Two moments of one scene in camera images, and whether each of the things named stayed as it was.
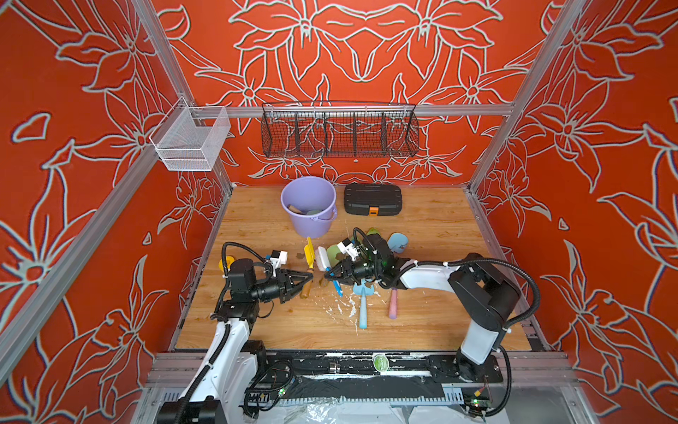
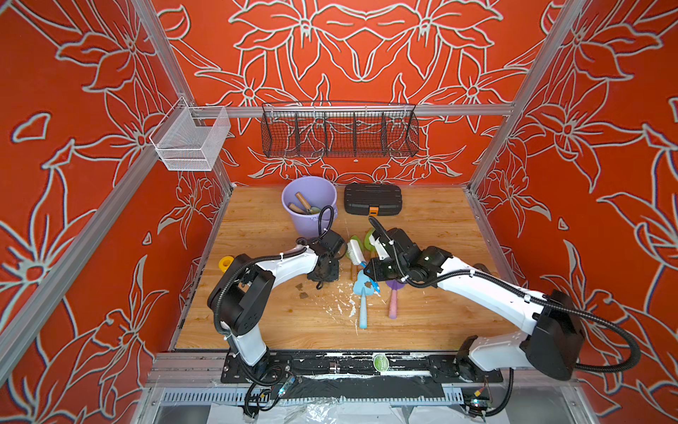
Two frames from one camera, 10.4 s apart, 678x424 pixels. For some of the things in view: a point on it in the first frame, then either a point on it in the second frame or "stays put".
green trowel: (295, 209) stays put
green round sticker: (380, 362) stays put
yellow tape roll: (229, 261) stays put
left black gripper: (283, 286) to (334, 276)
